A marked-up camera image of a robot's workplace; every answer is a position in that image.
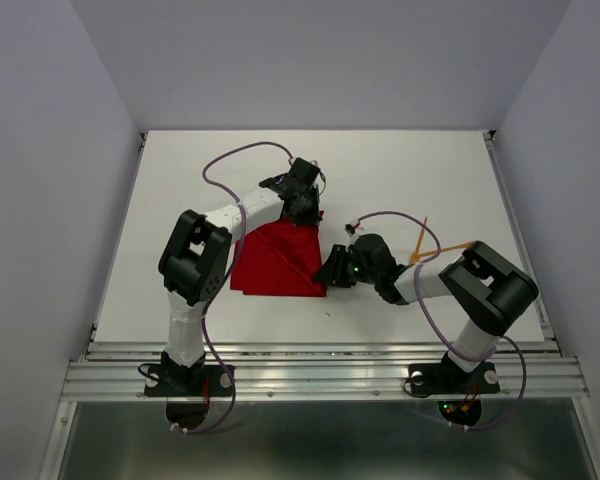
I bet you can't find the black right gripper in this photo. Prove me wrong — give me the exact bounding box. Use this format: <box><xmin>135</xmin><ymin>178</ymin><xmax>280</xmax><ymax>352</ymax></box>
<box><xmin>309</xmin><ymin>244</ymin><xmax>378</xmax><ymax>288</ymax></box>

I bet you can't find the aluminium rail frame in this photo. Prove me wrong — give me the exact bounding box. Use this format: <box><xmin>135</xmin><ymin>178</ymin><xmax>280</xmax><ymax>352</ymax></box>
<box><xmin>41</xmin><ymin>130</ymin><xmax>600</xmax><ymax>479</ymax></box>

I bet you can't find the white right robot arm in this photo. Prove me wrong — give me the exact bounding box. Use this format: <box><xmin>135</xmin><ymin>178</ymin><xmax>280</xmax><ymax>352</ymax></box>
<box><xmin>312</xmin><ymin>234</ymin><xmax>539</xmax><ymax>390</ymax></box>

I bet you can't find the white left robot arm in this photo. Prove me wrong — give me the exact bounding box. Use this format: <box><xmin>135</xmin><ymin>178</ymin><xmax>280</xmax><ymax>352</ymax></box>
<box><xmin>158</xmin><ymin>158</ymin><xmax>325</xmax><ymax>394</ymax></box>

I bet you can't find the orange plastic knife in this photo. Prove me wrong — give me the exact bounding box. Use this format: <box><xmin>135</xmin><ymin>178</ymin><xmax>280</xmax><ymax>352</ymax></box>
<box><xmin>410</xmin><ymin>242</ymin><xmax>472</xmax><ymax>263</ymax></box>

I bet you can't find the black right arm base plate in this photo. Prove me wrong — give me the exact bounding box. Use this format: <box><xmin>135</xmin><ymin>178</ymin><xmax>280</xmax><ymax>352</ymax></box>
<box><xmin>404</xmin><ymin>362</ymin><xmax>500</xmax><ymax>397</ymax></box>

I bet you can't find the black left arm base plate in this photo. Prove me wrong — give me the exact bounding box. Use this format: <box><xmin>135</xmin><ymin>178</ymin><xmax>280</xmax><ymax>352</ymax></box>
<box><xmin>138</xmin><ymin>364</ymin><xmax>233</xmax><ymax>398</ymax></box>

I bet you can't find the orange plastic fork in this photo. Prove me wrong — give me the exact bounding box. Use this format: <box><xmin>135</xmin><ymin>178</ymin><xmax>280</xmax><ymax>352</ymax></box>
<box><xmin>409</xmin><ymin>217</ymin><xmax>428</xmax><ymax>264</ymax></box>

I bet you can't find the red cloth napkin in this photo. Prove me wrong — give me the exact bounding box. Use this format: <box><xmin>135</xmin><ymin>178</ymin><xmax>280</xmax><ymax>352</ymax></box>
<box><xmin>230</xmin><ymin>218</ymin><xmax>326</xmax><ymax>298</ymax></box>

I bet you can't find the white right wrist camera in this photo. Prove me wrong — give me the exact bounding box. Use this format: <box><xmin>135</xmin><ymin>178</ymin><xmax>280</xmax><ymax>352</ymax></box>
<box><xmin>344</xmin><ymin>222</ymin><xmax>365</xmax><ymax>240</ymax></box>

